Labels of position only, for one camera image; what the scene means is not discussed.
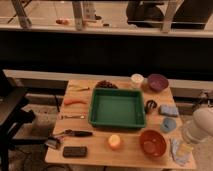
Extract red bowl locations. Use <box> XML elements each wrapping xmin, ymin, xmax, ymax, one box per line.
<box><xmin>139</xmin><ymin>130</ymin><xmax>167</xmax><ymax>157</ymax></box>

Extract blue grey towel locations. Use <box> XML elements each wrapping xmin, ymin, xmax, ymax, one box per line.
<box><xmin>170</xmin><ymin>138</ymin><xmax>193</xmax><ymax>166</ymax></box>

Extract white lidded container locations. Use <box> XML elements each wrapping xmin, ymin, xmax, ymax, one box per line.
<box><xmin>131</xmin><ymin>74</ymin><xmax>144</xmax><ymax>89</ymax></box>

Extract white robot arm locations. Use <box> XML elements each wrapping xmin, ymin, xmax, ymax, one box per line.
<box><xmin>177</xmin><ymin>107</ymin><xmax>213</xmax><ymax>157</ymax></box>

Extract yellow apple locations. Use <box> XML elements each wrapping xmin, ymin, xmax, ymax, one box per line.
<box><xmin>108</xmin><ymin>134</ymin><xmax>122</xmax><ymax>150</ymax></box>

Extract purple bowl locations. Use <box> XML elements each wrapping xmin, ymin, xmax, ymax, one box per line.
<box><xmin>147</xmin><ymin>74</ymin><xmax>169</xmax><ymax>92</ymax></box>

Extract small metal cube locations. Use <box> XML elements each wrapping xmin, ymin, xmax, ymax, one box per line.
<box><xmin>45</xmin><ymin>137</ymin><xmax>61</xmax><ymax>149</ymax></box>

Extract green plastic tray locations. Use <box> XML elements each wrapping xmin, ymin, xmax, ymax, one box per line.
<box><xmin>88</xmin><ymin>88</ymin><xmax>146</xmax><ymax>129</ymax></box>

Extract orange carrot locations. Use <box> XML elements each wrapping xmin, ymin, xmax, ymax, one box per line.
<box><xmin>63</xmin><ymin>99</ymin><xmax>86</xmax><ymax>105</ymax></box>

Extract black rectangular block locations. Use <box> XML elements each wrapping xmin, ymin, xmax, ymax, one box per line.
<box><xmin>63</xmin><ymin>146</ymin><xmax>87</xmax><ymax>158</ymax></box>

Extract dark red grapes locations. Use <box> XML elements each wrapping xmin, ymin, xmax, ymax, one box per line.
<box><xmin>95</xmin><ymin>80</ymin><xmax>118</xmax><ymax>89</ymax></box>

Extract blue sponge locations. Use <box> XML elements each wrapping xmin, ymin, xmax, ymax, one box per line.
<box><xmin>159</xmin><ymin>105</ymin><xmax>179</xmax><ymax>117</ymax></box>

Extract blue plastic cup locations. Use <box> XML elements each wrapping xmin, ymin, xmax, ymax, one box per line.
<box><xmin>160</xmin><ymin>117</ymin><xmax>177</xmax><ymax>133</ymax></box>

